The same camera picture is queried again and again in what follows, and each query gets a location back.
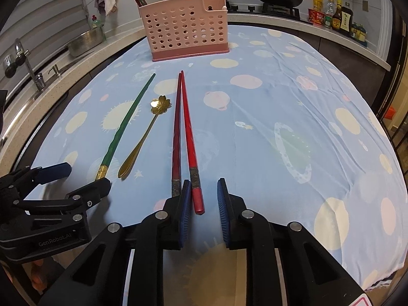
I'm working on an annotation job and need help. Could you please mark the large dark sauce bottle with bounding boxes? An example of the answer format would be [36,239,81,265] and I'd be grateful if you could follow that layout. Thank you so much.
[339,8,354,37]

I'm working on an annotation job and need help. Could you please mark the gold flower spoon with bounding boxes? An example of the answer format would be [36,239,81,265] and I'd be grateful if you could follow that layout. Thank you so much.
[118,95,172,179]

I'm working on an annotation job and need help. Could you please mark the blue dotted tablecloth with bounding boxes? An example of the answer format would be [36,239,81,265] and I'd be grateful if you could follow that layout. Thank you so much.
[24,25,408,294]

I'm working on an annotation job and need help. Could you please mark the glass sliding door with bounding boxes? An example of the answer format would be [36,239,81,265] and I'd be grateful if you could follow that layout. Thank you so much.
[376,0,408,154]

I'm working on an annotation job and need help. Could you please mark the dark maroon chopstick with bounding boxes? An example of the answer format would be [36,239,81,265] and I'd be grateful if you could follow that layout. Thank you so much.
[171,73,183,199]

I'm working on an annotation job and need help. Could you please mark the pink perforated utensil holder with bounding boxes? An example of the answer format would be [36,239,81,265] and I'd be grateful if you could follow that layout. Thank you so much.
[138,0,230,62]

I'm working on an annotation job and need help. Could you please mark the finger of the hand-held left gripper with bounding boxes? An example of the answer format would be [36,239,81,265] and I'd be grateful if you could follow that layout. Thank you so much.
[0,162,72,205]
[13,178,112,222]

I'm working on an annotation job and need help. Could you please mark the chrome faucet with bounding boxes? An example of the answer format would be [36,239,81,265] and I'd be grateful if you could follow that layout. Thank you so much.
[14,38,45,91]

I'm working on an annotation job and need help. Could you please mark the brown sauce bottle yellow cap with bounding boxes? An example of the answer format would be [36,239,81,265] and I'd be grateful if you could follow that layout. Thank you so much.
[331,0,343,31]

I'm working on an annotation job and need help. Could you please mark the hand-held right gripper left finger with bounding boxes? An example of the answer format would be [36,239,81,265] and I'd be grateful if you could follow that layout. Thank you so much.
[38,179,192,306]

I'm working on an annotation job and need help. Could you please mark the black brush on faucet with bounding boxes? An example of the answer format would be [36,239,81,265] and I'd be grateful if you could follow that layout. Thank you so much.
[4,49,29,78]

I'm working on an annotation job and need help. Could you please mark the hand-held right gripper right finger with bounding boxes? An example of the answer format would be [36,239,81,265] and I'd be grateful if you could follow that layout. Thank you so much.
[217,178,365,306]

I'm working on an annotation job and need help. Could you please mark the grey window blind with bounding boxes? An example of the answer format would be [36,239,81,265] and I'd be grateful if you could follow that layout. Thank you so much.
[0,0,90,55]

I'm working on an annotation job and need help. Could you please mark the steel basin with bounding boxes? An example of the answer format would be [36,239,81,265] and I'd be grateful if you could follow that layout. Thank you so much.
[68,25,107,57]

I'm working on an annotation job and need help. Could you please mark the small jars on blue tray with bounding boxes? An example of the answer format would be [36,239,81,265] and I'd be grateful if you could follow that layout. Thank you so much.
[351,22,367,43]

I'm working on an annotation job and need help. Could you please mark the black gas stove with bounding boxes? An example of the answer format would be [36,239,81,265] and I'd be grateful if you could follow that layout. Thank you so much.
[226,3,302,20]

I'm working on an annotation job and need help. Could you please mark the person's left hand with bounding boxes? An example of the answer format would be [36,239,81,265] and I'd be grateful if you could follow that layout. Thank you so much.
[30,258,48,294]

